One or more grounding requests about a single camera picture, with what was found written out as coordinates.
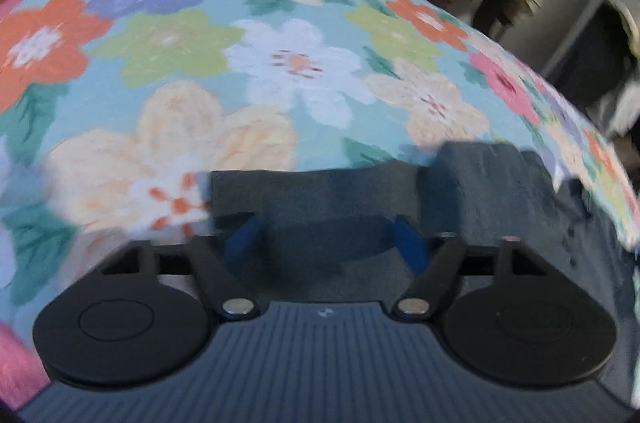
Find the white shelf rack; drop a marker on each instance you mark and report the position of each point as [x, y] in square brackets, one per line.
[590, 3]

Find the floral bed sheet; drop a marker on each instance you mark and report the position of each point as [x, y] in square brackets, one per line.
[200, 53]

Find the grey garment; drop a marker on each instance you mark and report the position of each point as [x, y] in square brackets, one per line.
[325, 198]

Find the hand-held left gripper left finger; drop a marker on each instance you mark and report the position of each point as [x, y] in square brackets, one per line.
[240, 239]

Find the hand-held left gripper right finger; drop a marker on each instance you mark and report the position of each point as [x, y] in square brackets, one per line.
[411, 245]

